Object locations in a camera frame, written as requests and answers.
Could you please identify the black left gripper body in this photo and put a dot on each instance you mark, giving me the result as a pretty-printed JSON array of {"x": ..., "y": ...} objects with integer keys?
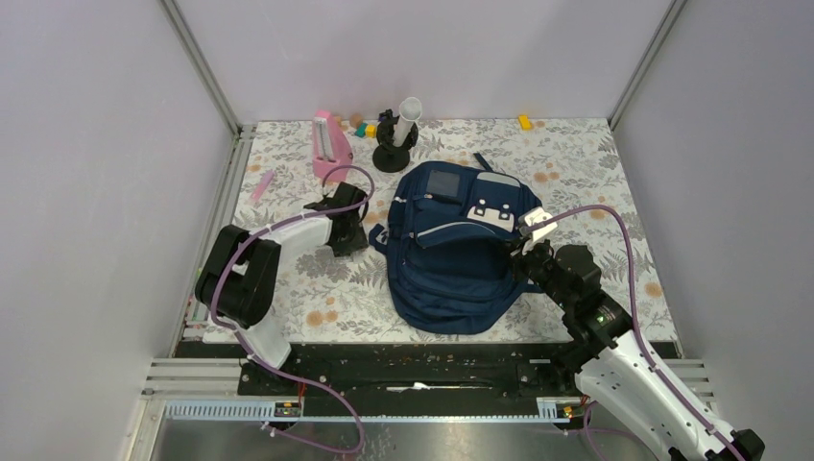
[{"x": 354, "y": 241}]

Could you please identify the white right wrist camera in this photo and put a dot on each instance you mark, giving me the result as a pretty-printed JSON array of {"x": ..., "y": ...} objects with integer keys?
[{"x": 535, "y": 225}]

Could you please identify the navy blue backpack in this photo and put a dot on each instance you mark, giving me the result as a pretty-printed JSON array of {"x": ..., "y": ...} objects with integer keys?
[{"x": 447, "y": 241}]

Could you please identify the yellow block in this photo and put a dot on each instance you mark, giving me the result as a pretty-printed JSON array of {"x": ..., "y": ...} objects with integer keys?
[{"x": 524, "y": 122}]

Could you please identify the black round stand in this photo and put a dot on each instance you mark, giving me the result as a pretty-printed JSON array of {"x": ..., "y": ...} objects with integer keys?
[{"x": 387, "y": 157}]

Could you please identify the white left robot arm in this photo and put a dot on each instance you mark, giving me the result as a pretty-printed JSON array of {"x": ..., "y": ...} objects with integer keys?
[{"x": 237, "y": 281}]

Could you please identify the green block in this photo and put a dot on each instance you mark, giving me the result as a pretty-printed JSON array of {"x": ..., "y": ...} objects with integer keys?
[{"x": 361, "y": 130}]

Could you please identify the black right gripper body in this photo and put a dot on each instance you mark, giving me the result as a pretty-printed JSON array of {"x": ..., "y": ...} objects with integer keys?
[{"x": 537, "y": 263}]

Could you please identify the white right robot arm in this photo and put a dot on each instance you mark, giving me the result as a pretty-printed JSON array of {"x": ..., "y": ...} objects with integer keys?
[{"x": 627, "y": 377}]

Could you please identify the white cylinder on stand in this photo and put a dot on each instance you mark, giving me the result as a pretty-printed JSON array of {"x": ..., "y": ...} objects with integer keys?
[{"x": 409, "y": 112}]

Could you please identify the pink rack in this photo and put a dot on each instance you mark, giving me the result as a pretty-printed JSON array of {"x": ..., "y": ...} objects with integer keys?
[{"x": 331, "y": 147}]

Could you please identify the pink highlighter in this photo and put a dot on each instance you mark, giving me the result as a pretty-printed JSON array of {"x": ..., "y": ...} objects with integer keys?
[{"x": 262, "y": 186}]

